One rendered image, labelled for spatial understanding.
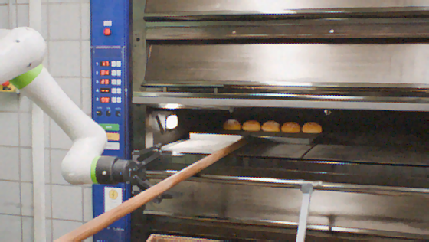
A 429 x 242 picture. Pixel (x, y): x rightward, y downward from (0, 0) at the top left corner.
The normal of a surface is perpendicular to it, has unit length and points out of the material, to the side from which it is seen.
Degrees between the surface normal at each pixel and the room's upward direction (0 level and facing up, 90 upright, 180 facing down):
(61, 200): 90
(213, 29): 90
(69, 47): 90
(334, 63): 70
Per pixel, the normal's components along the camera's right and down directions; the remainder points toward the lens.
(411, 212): -0.33, -0.24
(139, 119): -0.35, 0.11
